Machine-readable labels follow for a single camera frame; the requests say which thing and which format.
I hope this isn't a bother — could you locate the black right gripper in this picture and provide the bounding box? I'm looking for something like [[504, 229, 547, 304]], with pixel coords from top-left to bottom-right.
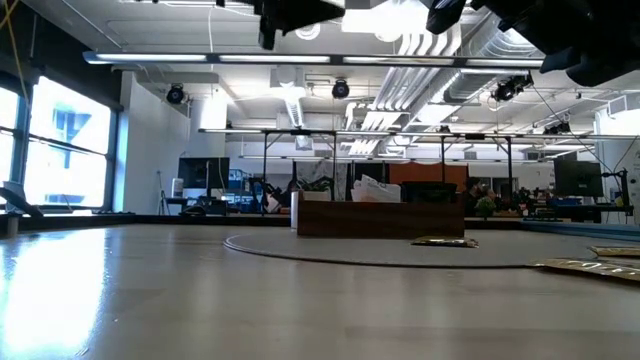
[[426, 0, 640, 87]]

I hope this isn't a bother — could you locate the yellow tea packet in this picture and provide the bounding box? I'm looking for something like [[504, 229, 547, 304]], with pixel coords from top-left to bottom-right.
[[531, 257, 640, 283], [410, 235, 480, 249], [588, 244, 640, 259]]

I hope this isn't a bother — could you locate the long overhead light bar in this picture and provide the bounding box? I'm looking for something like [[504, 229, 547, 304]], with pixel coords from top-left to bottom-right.
[[82, 49, 546, 70]]

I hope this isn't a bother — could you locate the orange room partition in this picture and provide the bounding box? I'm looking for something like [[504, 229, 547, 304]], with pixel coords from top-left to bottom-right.
[[388, 162, 470, 201]]

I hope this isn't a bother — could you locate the black computer monitor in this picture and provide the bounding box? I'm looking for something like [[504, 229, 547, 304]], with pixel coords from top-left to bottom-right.
[[178, 157, 231, 190], [553, 158, 605, 198]]

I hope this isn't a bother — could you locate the small green potted plant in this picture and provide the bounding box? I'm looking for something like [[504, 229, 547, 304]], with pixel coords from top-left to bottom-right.
[[474, 196, 499, 220]]

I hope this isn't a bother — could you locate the wooden three-compartment tray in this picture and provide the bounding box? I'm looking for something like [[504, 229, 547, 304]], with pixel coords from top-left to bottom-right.
[[296, 198, 466, 239]]

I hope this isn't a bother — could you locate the round grey mat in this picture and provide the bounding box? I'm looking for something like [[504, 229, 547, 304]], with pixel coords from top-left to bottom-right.
[[223, 228, 640, 270]]

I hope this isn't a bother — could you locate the large glass window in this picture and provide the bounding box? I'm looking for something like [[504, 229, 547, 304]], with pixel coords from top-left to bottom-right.
[[0, 74, 121, 212]]

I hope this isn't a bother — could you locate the black angled bar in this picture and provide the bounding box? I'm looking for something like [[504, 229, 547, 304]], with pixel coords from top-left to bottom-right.
[[0, 180, 45, 236]]

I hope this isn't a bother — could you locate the white ceiling ring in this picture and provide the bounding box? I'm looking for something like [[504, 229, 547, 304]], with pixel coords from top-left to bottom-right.
[[294, 22, 322, 42]]

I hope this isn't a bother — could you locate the black background station frame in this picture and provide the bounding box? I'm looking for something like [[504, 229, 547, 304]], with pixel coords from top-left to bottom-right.
[[199, 128, 516, 216]]

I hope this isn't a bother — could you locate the yellow hanging cable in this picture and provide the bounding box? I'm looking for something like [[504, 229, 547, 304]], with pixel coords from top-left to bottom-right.
[[0, 0, 32, 104]]

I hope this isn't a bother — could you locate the black aluminium table frame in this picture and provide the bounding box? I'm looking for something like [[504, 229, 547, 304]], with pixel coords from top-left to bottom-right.
[[0, 212, 531, 232]]

